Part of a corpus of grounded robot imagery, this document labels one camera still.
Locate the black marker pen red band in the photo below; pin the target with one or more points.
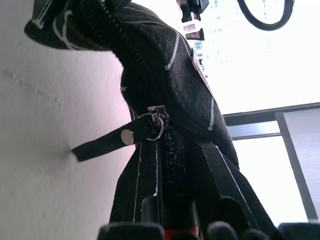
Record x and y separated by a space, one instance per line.
176 175

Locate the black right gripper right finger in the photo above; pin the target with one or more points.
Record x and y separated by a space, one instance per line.
220 190

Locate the white board panel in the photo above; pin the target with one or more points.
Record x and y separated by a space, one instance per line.
302 155

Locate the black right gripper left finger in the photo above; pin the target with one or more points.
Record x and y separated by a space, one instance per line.
145 180

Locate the black white-grid fabric pouch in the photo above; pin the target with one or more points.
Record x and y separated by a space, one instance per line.
160 62

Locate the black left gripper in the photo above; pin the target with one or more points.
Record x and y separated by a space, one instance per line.
193 15

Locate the dark window frame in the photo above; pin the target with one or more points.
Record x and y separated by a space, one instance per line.
252 120

